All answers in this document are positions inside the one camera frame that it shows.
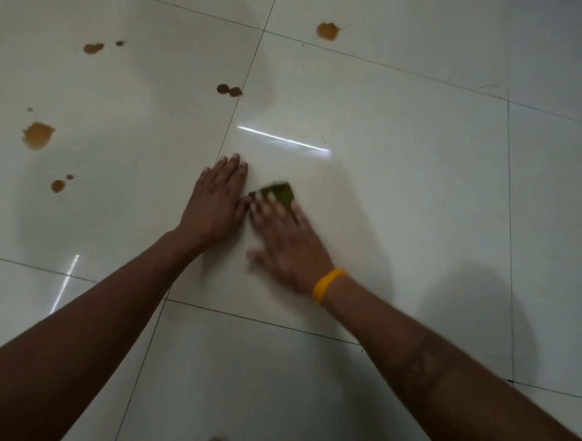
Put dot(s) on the person's left hand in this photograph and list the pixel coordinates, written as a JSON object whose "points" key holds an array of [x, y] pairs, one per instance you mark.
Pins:
{"points": [[213, 204]]}

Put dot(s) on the person's right hand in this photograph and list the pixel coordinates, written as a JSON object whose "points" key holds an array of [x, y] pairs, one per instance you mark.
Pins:
{"points": [[291, 250]]}

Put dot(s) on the green cleaning cloth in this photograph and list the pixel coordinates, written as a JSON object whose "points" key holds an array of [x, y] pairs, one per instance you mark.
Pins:
{"points": [[283, 193]]}

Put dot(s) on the group of brown floor stains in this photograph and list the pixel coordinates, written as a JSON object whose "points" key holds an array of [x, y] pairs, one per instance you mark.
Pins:
{"points": [[38, 135]]}

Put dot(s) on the person's left forearm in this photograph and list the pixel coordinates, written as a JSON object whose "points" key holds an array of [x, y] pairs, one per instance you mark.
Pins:
{"points": [[91, 345]]}

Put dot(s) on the person's right forearm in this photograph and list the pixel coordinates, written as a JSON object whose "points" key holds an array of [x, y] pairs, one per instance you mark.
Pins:
{"points": [[432, 372]]}

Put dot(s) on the yellow thread wristband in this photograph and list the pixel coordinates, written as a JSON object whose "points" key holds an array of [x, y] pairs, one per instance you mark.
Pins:
{"points": [[327, 284]]}

